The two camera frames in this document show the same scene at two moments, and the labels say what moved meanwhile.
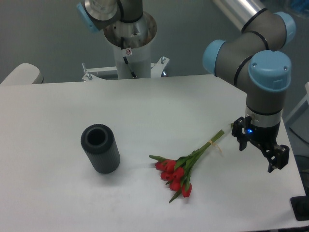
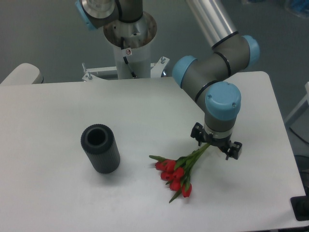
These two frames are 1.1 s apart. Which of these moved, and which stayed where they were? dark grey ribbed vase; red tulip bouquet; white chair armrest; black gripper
Moved: black gripper
Stayed: white chair armrest; red tulip bouquet; dark grey ribbed vase
